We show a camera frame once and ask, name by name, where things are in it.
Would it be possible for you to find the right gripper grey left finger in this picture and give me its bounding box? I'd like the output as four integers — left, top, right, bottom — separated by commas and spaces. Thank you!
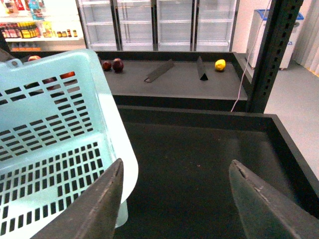
32, 158, 124, 239

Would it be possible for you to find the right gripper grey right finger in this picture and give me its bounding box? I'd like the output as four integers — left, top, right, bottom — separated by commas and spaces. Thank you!
229, 160, 319, 239

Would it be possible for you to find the light blue plastic basket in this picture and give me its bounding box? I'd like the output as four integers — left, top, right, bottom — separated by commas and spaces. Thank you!
0, 49, 139, 239

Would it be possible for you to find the small dark red apple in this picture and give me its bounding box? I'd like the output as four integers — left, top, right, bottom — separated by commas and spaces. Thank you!
102, 60, 112, 71

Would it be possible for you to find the dark red apple right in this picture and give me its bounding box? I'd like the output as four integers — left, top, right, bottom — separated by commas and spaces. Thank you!
112, 58, 124, 73

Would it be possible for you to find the red apple far left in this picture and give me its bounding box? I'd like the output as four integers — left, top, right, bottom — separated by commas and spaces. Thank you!
27, 55, 41, 62

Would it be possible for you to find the orange red fruit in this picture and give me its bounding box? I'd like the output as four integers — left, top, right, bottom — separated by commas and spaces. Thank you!
60, 72, 75, 79

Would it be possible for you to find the yellow lemon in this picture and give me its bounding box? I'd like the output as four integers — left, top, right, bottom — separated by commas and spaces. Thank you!
215, 59, 226, 72

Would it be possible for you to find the black triangular divider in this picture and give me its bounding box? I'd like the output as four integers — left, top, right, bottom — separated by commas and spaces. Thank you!
196, 56, 208, 81

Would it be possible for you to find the flat black divider strip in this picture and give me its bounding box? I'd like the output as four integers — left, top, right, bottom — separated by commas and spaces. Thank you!
144, 59, 174, 83

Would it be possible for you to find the glass door refrigerator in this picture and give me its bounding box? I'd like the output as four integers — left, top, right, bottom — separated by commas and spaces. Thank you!
77, 0, 239, 52

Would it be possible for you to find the white chest freezer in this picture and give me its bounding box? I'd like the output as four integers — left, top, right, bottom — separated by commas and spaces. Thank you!
246, 9, 305, 70

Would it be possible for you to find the white shelf with bottles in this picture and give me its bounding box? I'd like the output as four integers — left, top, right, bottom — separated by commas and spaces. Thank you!
0, 0, 86, 52

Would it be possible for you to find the black perforated rack post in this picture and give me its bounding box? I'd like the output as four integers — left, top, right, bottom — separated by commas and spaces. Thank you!
246, 0, 304, 113

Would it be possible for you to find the white cable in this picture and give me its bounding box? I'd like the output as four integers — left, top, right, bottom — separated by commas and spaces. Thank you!
230, 0, 272, 113

